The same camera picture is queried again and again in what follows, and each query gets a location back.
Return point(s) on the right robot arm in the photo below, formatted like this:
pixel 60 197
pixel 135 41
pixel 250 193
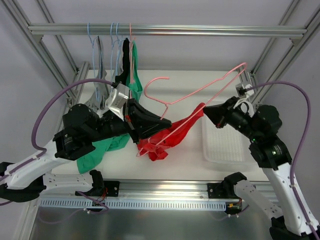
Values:
pixel 291 219

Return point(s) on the blue wire hanger middle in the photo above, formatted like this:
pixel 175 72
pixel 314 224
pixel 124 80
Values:
pixel 112 51

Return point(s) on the aluminium frame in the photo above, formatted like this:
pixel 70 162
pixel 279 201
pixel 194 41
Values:
pixel 279 55
pixel 21 20

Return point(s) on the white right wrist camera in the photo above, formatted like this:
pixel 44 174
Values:
pixel 244 90

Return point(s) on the black left arm base bracket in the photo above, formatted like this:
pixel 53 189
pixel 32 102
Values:
pixel 105 186

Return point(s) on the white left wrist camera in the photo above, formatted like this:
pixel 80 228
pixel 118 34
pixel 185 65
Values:
pixel 117 99

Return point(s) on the aluminium front table rail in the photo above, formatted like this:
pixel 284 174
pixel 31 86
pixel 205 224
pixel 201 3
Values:
pixel 172 190

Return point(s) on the aluminium frame left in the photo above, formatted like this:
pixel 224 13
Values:
pixel 21 20

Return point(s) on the aluminium hanging rail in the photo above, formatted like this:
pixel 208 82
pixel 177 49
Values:
pixel 106 29

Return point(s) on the red tank top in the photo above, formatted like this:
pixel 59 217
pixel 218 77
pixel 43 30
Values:
pixel 157 145

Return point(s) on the white perforated plastic basket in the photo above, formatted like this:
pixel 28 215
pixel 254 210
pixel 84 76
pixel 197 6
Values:
pixel 224 146

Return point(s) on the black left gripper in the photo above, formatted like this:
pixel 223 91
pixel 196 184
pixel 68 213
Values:
pixel 130 122

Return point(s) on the green shirt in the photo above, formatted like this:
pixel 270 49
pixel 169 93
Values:
pixel 129 77

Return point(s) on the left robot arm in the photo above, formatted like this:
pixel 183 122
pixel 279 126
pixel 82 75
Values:
pixel 26 180

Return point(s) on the pink wire hanger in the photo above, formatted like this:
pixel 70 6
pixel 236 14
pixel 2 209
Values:
pixel 168 104

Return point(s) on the white slotted cable duct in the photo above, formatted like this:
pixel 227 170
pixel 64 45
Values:
pixel 135 204

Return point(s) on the blue wire hanger right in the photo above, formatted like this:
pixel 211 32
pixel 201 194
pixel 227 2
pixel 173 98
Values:
pixel 119 41

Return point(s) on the aluminium frame right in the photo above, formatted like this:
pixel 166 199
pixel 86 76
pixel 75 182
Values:
pixel 279 55

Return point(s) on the grey tank top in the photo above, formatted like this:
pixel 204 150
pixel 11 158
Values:
pixel 102 90

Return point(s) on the blue wire hanger left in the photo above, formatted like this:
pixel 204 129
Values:
pixel 92 42

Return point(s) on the black tank top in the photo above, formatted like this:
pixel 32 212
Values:
pixel 122 78

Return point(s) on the black right arm base bracket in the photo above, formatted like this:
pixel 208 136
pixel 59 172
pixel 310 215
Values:
pixel 225 188

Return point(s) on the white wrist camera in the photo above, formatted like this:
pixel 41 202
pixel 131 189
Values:
pixel 117 99
pixel 244 90

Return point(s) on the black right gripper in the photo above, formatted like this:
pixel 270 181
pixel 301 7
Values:
pixel 224 114

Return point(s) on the blue wire hanger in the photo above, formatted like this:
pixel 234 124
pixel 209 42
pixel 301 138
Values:
pixel 119 41
pixel 112 51
pixel 92 42

